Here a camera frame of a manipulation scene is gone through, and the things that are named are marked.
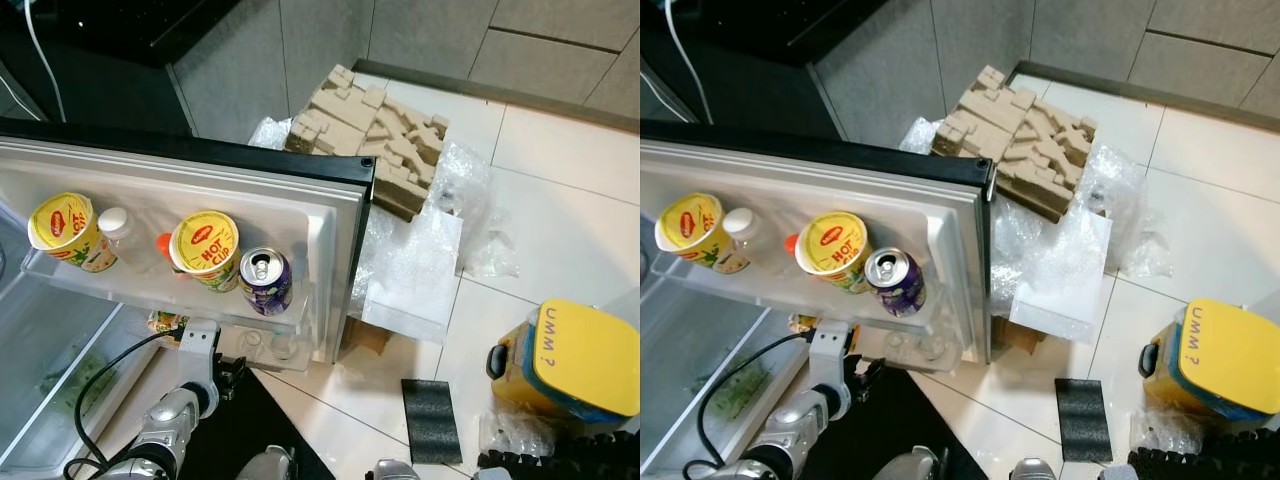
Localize small clear plastic bag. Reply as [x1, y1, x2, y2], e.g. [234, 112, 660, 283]
[478, 405, 546, 459]
[1128, 405, 1196, 456]

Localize grey steel fridge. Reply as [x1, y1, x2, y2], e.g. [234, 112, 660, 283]
[640, 120, 996, 480]
[0, 118, 379, 480]

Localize flat bubble wrap sheet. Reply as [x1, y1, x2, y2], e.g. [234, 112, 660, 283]
[1000, 205, 1113, 344]
[350, 200, 466, 346]

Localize grey robot left leg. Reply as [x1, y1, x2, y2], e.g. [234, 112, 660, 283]
[880, 447, 943, 480]
[235, 445, 298, 480]

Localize moulded cardboard packaging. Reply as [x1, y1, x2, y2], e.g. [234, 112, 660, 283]
[930, 65, 1096, 223]
[284, 64, 450, 223]

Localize clear fridge crisper drawer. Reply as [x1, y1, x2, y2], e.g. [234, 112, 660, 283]
[640, 290, 801, 476]
[0, 290, 166, 476]

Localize tall steel fridge door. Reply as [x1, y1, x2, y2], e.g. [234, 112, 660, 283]
[640, 120, 996, 373]
[0, 118, 379, 373]

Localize yellow and blue jug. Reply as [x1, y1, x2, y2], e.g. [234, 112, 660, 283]
[487, 298, 641, 426]
[1138, 298, 1280, 423]

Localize black floor mat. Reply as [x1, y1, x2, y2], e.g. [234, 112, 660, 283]
[800, 365, 986, 480]
[175, 365, 336, 480]

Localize green leafy vegetables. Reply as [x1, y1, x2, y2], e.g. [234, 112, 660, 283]
[700, 360, 771, 421]
[40, 345, 106, 411]

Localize black knobbly rubber mat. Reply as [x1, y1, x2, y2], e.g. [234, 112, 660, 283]
[476, 430, 641, 480]
[1128, 430, 1280, 480]

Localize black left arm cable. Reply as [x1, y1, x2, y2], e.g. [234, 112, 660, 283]
[697, 332, 813, 480]
[62, 328, 186, 480]

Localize clear fridge door shelf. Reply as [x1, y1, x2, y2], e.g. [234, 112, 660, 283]
[655, 240, 946, 341]
[150, 310, 321, 373]
[18, 240, 316, 336]
[790, 312, 966, 373]

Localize white cable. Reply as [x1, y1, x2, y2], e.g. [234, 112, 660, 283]
[662, 0, 713, 126]
[24, 0, 67, 123]

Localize purple drink can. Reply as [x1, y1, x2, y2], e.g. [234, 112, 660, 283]
[864, 248, 927, 319]
[238, 248, 294, 318]

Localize yellow hot cup noodle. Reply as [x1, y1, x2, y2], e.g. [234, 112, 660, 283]
[27, 192, 119, 274]
[655, 192, 751, 276]
[168, 211, 243, 294]
[795, 211, 873, 295]

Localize brown cardboard piece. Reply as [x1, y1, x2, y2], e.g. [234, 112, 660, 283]
[343, 318, 393, 358]
[990, 318, 1046, 358]

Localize crumpled clear plastic wrap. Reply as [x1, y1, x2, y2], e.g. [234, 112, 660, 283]
[248, 115, 521, 283]
[898, 115, 1171, 283]

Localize clear bottle with white cap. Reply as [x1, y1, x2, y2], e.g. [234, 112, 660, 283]
[97, 207, 166, 276]
[722, 207, 796, 276]

